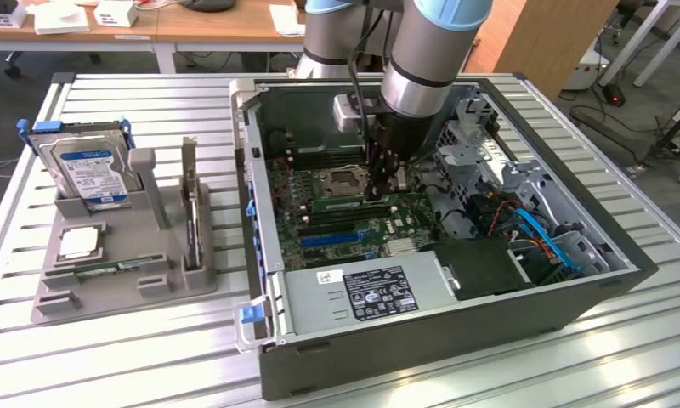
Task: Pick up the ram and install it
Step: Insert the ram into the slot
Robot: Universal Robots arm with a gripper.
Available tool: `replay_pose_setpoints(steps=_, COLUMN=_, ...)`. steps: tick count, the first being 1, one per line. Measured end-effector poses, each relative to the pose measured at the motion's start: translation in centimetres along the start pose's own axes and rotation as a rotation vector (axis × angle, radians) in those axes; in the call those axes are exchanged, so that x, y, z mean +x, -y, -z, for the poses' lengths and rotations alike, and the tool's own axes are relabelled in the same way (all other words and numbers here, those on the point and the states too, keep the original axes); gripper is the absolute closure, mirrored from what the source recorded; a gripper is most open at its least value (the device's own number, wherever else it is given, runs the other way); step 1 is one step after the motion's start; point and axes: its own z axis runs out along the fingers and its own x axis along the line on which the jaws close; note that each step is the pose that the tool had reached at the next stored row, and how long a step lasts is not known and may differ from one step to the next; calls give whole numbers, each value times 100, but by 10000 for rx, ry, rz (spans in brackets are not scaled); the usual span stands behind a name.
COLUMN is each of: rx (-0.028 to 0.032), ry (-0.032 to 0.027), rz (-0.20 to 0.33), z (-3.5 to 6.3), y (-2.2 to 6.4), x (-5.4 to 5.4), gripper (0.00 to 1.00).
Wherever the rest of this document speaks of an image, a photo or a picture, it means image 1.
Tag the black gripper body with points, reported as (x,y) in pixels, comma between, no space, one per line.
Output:
(399,132)

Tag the black RAM slot bank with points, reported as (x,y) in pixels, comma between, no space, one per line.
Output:
(318,159)

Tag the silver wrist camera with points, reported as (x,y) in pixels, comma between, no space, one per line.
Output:
(346,115)

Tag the wooden desk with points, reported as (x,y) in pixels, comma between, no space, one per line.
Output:
(232,25)
(99,35)

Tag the hard disk blue label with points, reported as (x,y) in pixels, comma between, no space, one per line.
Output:
(91,174)

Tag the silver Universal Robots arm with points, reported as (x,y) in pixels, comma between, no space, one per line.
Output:
(426,55)

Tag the white papers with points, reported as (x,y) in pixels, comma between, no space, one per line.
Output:
(286,21)

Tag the white cardboard box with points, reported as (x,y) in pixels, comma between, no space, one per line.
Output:
(116,15)

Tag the wooden cabinet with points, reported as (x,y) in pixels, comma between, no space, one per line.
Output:
(545,34)

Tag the black power strip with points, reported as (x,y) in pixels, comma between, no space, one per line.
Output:
(614,95)

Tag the CPU socket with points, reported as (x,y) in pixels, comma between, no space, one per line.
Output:
(340,183)

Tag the graphics card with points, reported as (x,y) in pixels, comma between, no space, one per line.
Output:
(191,212)

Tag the black and white box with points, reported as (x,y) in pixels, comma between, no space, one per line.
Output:
(0,17)

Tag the black computer mouse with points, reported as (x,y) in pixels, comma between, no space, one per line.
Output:
(207,5)

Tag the metal drive cage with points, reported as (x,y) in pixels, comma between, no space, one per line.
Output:
(459,166)

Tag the black expansion slot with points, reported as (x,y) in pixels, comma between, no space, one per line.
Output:
(323,230)

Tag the grey parts rack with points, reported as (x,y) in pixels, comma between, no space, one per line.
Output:
(136,242)

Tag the silver CPU chip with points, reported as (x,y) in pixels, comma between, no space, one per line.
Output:
(80,243)

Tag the blue case latch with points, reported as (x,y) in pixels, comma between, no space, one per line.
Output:
(251,314)

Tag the black wheeled stand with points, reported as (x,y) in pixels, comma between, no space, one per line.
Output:
(666,149)

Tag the green motherboard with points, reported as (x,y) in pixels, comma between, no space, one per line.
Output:
(411,204)

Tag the white table frame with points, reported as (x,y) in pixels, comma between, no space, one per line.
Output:
(669,47)

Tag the grey power supply unit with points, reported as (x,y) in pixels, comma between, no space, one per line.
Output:
(318,306)

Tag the small silver heatsink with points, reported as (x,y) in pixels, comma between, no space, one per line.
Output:
(403,246)

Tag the white device box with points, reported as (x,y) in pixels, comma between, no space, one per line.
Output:
(587,64)

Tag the black open PC case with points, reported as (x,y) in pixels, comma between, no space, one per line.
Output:
(431,348)

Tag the metal disk bay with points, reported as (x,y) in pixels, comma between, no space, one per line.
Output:
(578,251)

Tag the blue expansion slot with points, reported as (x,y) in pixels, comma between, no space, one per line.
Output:
(328,240)

